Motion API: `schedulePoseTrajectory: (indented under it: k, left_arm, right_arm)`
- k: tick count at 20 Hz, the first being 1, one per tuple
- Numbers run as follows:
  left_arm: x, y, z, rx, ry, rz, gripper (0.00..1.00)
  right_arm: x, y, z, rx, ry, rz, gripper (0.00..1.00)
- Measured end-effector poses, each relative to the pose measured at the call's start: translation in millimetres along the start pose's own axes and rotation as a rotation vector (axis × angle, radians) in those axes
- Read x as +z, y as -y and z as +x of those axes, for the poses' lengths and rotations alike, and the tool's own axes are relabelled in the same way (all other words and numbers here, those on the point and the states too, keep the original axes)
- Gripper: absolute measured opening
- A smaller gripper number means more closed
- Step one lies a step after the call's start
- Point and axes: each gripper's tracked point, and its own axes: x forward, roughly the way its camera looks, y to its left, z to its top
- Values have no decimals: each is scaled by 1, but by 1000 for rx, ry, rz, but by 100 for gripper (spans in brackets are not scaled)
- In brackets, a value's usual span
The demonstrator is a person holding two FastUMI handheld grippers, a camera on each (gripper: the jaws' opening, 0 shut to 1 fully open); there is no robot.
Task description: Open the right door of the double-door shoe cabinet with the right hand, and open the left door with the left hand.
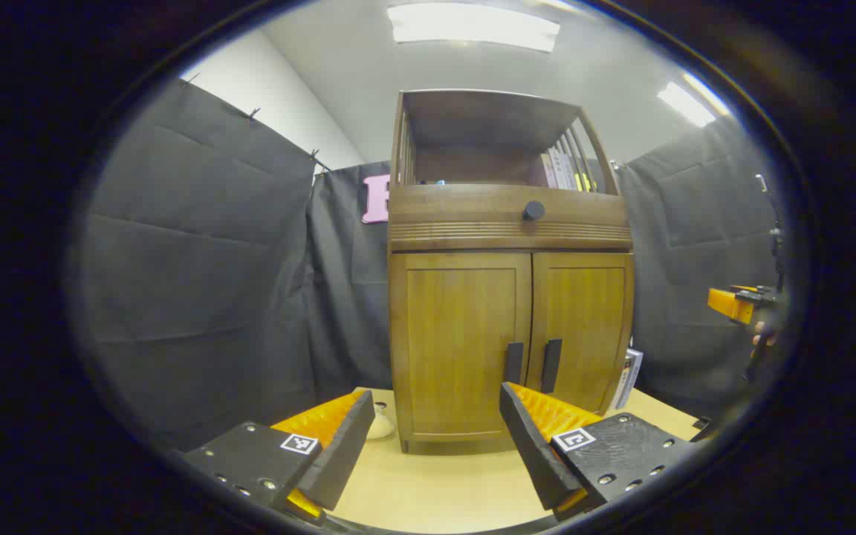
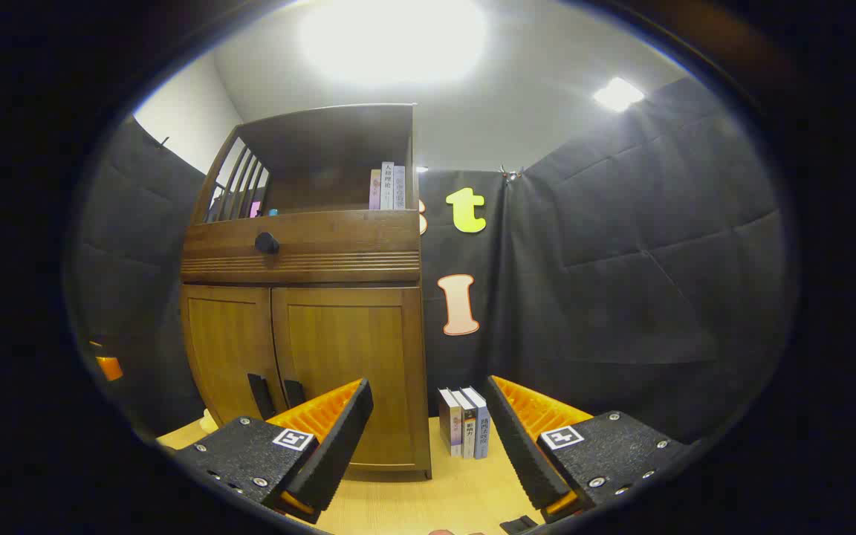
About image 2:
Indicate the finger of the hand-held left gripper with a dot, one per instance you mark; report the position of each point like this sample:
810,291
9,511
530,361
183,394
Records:
108,368

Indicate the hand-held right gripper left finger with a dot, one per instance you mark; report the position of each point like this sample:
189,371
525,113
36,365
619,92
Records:
342,446

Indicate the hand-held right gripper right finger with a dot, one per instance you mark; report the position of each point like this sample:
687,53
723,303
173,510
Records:
517,446

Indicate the wooden cabinet door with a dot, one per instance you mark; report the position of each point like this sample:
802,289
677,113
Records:
227,349
346,342

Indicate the wooden double-door shoe cabinet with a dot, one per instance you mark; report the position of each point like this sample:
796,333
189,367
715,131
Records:
324,160

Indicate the wooden cabinet drawer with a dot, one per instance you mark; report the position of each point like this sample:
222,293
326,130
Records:
339,238

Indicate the blue grey book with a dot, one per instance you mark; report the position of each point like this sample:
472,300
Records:
481,423

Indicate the white book dark spine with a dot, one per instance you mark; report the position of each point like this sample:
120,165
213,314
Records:
467,427

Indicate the white book purple spine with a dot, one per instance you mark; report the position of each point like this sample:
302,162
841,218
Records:
449,423

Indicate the black backdrop cloth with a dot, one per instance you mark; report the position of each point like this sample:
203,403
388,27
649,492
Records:
621,297

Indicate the round black drawer knob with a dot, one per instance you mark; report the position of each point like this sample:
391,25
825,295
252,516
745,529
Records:
267,243

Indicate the pink shelf book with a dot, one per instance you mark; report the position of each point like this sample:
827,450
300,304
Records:
374,192

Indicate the white shelf book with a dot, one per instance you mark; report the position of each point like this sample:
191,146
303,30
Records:
387,186

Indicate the grey shelf book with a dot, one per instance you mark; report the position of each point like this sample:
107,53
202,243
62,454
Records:
399,187

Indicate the metal cloth clip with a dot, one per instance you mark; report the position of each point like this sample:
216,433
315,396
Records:
510,174

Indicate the small ceiling light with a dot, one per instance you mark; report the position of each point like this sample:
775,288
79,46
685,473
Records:
617,94

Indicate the large ceiling light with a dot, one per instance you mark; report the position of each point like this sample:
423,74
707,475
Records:
391,37

